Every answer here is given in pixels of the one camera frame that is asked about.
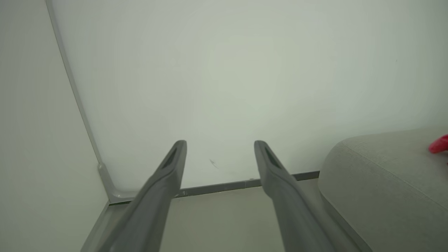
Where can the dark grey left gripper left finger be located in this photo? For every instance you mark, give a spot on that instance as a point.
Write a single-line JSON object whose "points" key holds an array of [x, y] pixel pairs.
{"points": [[150, 210]]}

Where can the dark grey baseboard strip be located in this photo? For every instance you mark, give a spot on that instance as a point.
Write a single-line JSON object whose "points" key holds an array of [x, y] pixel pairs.
{"points": [[227, 185]]}

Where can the light grey wall panel frame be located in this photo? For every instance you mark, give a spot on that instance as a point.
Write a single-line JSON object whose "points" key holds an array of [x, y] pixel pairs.
{"points": [[106, 182]]}

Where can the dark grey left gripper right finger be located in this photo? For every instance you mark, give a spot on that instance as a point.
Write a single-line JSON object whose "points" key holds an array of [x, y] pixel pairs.
{"points": [[294, 217]]}

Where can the red jersey with lettering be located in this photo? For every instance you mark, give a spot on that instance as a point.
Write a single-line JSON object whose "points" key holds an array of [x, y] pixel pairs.
{"points": [[439, 145]]}

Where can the grey fabric cushion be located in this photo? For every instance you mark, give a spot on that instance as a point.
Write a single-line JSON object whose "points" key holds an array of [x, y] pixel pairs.
{"points": [[385, 196]]}

